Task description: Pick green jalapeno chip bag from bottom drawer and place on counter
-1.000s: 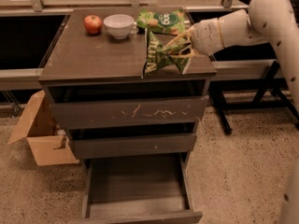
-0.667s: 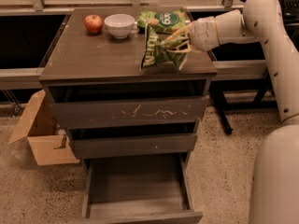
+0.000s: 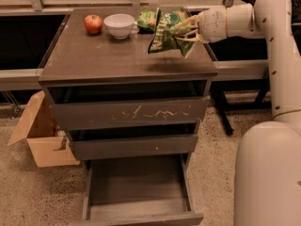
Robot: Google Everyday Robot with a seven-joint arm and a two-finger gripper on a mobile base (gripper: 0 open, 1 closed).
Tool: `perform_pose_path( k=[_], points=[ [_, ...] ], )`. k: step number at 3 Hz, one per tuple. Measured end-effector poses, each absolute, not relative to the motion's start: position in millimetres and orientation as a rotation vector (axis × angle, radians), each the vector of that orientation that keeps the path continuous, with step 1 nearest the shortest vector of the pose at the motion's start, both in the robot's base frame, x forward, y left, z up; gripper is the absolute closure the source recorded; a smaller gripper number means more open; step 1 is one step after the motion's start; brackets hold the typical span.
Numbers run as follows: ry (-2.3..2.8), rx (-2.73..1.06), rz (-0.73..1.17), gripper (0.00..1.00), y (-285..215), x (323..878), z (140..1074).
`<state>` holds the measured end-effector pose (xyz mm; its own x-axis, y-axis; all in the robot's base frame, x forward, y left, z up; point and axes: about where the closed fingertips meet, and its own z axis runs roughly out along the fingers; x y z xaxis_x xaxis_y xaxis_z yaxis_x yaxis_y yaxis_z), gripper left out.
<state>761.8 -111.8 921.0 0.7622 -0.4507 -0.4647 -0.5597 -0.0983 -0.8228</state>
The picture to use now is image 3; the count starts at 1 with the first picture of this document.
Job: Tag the red apple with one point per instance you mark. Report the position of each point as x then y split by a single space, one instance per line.
93 24

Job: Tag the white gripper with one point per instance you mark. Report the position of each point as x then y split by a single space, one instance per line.
212 24

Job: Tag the grey middle drawer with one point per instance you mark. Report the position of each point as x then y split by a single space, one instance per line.
134 141

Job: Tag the black laptop stand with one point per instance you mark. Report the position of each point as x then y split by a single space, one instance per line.
242 67

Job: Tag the grey drawer cabinet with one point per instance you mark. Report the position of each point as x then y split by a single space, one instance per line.
79 59

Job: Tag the grey bottom drawer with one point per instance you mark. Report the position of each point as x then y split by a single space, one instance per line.
139 191

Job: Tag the white bowl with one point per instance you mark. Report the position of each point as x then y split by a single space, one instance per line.
119 25

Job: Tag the grey top drawer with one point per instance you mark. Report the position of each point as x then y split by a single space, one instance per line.
127 105

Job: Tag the green jalapeno chip bag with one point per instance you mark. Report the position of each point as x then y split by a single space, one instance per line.
163 39

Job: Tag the grey drawer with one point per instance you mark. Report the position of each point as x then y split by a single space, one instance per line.
127 105
134 141
139 191

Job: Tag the open cardboard box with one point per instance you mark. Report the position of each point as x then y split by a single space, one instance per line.
47 143

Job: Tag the light green snack bag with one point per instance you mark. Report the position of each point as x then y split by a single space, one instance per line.
147 19

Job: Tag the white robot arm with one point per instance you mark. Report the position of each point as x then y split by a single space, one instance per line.
267 189

